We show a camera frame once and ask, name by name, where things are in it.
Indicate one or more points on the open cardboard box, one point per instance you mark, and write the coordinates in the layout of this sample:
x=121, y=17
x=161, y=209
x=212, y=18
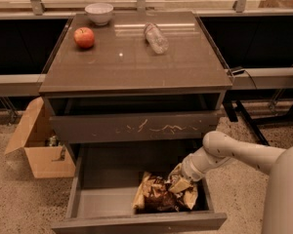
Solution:
x=30, y=135

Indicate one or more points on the open middle drawer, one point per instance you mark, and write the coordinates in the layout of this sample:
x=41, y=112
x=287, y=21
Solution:
x=106, y=181

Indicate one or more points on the cans inside cardboard box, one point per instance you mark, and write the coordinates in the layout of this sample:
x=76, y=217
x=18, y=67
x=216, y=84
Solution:
x=53, y=141

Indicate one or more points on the black wheeled stand base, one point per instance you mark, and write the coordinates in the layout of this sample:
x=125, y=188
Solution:
x=233, y=106

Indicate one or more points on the dark grey drawer cabinet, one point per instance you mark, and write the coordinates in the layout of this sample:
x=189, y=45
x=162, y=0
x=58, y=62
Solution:
x=121, y=73

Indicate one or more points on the black power adapter with cable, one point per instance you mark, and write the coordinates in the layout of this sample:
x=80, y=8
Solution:
x=241, y=79

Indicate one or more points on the clear plastic water bottle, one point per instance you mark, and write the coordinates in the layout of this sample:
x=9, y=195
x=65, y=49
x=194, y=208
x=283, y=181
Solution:
x=157, y=40

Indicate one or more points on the red apple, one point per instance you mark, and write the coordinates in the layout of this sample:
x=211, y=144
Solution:
x=84, y=37

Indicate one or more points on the brown chip bag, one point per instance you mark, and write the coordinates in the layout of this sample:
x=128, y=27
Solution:
x=153, y=195

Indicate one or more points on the white ceramic bowl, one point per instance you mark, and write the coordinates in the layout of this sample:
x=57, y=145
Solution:
x=99, y=13

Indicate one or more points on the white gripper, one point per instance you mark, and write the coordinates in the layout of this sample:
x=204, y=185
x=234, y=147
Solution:
x=188, y=171

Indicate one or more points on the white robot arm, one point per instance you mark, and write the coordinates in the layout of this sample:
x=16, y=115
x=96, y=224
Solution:
x=217, y=148

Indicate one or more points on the closed top drawer front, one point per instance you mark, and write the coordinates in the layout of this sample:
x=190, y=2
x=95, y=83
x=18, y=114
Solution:
x=134, y=127

